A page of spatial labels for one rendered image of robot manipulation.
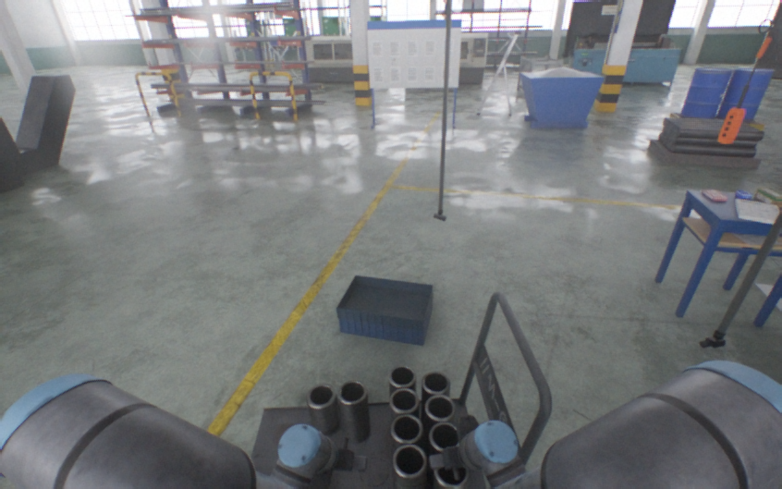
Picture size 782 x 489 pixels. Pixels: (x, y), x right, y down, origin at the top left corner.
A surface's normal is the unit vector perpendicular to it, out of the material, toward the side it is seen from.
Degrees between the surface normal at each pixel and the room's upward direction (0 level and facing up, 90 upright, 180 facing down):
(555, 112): 94
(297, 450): 19
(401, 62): 90
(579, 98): 94
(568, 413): 0
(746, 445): 35
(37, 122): 53
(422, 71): 90
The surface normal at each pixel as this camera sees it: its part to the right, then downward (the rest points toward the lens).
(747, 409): 0.08, -0.72
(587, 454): -0.80, -0.54
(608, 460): -0.72, -0.53
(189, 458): 0.69, -0.62
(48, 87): -0.21, -0.14
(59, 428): -0.13, -0.71
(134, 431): 0.33, -0.84
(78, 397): 0.08, -0.95
